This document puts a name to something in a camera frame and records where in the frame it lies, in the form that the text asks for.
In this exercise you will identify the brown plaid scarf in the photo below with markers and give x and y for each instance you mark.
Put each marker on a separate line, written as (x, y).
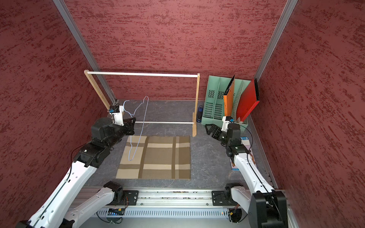
(156, 158)

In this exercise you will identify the left aluminium corner post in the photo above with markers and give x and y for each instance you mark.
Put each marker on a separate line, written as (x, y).
(66, 15)

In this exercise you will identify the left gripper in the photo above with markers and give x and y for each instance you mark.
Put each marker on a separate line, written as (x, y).
(129, 123)

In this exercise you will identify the red folder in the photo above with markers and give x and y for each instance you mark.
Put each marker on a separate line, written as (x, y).
(249, 99)

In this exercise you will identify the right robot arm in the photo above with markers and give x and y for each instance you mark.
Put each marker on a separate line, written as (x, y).
(265, 207)

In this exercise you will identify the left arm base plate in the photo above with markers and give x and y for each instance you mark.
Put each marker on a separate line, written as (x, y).
(128, 198)

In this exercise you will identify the right aluminium corner post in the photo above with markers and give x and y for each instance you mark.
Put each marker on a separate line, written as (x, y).
(282, 22)

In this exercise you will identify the dog picture book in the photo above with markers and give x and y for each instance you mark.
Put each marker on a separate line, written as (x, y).
(245, 141)

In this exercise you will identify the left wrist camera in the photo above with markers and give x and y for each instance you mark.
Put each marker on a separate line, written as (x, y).
(114, 108)

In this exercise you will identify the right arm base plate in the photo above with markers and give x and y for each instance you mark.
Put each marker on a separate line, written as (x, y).
(223, 198)

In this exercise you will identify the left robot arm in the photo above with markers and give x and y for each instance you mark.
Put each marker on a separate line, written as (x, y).
(55, 212)

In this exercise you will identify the aluminium rail frame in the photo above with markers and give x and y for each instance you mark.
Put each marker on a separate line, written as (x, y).
(151, 203)

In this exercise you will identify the green file organizer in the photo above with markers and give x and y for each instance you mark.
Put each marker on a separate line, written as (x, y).
(213, 110)

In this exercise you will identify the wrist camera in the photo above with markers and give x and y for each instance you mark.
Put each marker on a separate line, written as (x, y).
(228, 119)
(114, 108)

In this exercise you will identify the orange folder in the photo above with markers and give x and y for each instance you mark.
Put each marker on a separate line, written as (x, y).
(228, 97)

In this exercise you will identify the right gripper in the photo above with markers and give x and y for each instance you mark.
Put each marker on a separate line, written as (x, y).
(216, 129)

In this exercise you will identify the aluminium corner post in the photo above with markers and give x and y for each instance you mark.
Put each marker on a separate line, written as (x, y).
(66, 15)
(282, 22)

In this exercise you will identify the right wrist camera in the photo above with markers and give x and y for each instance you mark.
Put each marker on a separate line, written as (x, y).
(228, 119)

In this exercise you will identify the small blue black object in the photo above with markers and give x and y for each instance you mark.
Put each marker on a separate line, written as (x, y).
(199, 114)

